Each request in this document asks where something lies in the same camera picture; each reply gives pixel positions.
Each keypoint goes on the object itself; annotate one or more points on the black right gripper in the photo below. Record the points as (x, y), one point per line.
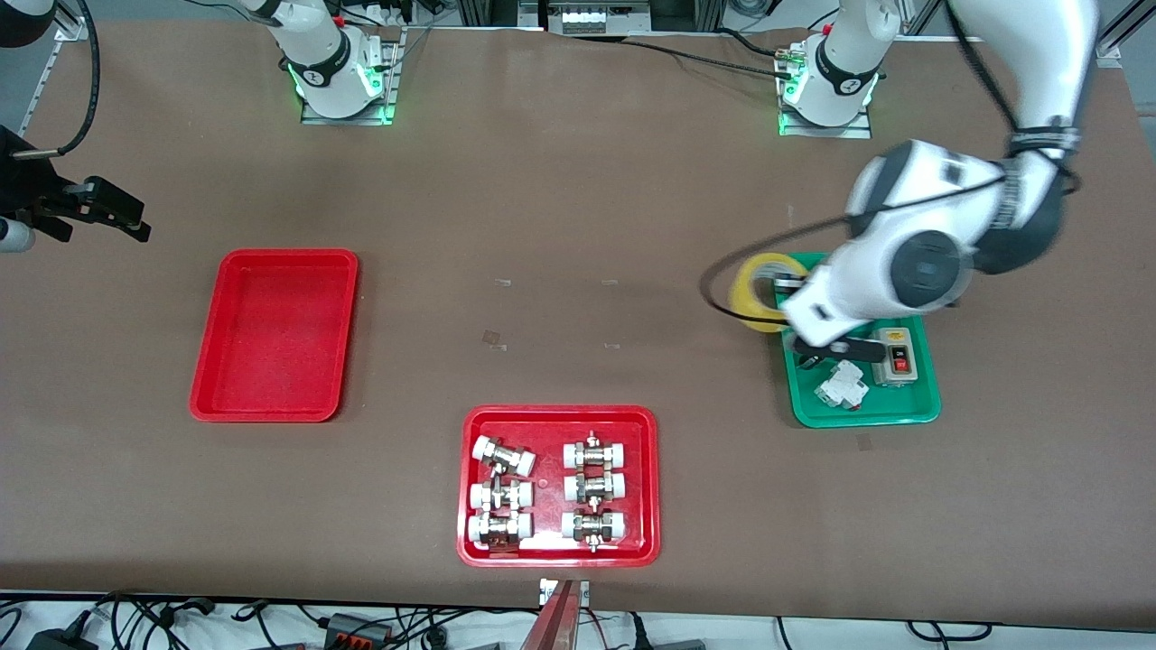
(23, 185)

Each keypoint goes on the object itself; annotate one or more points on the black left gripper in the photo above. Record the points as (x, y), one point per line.
(783, 289)

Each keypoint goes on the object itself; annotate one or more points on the yellow tape roll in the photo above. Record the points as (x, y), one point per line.
(742, 293)

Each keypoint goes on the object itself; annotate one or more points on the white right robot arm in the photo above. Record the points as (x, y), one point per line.
(321, 54)

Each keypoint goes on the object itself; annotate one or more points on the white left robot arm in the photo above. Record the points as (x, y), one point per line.
(912, 185)

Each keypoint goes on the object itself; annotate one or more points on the green plastic tray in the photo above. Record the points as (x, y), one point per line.
(867, 415)

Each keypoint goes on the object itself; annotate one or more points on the empty-type plain red tray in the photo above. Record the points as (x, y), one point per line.
(274, 343)

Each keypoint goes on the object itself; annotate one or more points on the red tray holding fittings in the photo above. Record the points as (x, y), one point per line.
(551, 424)

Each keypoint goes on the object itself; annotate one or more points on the white circuit breaker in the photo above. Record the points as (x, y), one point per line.
(842, 385)

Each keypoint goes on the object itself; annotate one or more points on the slanted aluminium profile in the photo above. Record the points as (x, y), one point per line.
(41, 86)
(1118, 36)

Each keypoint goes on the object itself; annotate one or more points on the white terminal block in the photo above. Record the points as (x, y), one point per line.
(591, 18)

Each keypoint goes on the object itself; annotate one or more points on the tilted metal white pipe fitting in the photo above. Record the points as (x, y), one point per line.
(504, 456)

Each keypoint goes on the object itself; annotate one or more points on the red metal bar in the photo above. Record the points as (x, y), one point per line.
(555, 623)

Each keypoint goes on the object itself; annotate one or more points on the black plug adapter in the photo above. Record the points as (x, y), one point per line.
(59, 639)

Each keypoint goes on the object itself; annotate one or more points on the black orange power adapter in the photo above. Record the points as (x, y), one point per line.
(354, 629)

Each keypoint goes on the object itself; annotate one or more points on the grey on-off switch box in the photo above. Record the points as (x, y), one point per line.
(899, 361)

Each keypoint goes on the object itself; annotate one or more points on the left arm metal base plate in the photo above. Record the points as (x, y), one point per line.
(858, 129)

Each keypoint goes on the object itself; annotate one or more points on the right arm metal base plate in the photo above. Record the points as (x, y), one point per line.
(390, 86)

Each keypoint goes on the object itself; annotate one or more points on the small white bracket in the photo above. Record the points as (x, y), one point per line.
(545, 591)

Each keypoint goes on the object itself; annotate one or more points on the aluminium frame post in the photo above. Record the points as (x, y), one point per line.
(488, 11)

